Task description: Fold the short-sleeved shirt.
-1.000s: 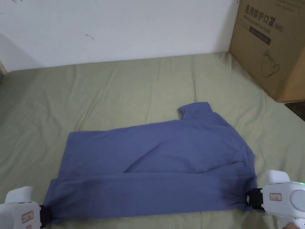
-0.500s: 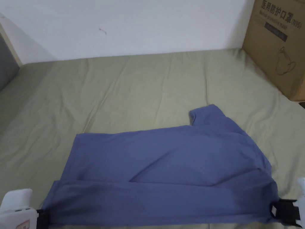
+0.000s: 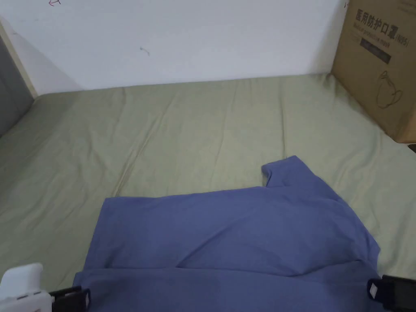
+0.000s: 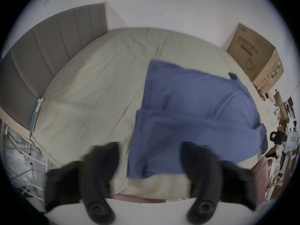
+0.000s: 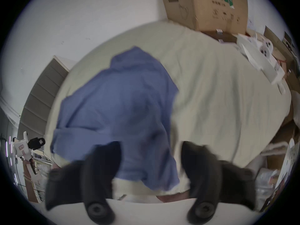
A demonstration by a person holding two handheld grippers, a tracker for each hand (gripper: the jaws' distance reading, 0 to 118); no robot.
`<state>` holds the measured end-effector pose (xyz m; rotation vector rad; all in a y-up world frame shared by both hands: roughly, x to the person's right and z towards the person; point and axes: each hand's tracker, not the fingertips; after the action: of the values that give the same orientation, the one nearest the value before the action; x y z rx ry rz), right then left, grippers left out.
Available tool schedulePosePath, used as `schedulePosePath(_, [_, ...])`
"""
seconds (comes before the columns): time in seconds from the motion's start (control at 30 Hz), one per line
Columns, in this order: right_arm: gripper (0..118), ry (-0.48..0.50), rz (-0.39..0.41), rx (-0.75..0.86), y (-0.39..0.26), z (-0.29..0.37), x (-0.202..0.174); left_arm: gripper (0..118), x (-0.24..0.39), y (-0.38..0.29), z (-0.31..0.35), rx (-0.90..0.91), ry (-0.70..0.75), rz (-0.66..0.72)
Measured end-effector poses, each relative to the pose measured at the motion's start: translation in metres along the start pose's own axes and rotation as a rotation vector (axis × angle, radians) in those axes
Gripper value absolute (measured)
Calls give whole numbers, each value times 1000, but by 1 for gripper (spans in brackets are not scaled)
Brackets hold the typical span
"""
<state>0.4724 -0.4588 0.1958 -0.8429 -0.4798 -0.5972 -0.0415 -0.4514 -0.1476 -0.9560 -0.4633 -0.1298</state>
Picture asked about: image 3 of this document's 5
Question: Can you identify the blue shirt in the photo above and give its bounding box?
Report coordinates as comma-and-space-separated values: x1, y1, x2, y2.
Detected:
72, 155, 387, 312

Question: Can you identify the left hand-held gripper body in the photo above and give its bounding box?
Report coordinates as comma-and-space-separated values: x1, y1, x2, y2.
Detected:
0, 262, 54, 312

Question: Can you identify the bed with pale green sheet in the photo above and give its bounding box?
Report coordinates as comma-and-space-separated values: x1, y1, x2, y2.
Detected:
0, 72, 416, 312

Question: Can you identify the brown cardboard carton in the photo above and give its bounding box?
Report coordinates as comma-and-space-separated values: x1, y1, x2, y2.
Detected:
330, 0, 416, 144

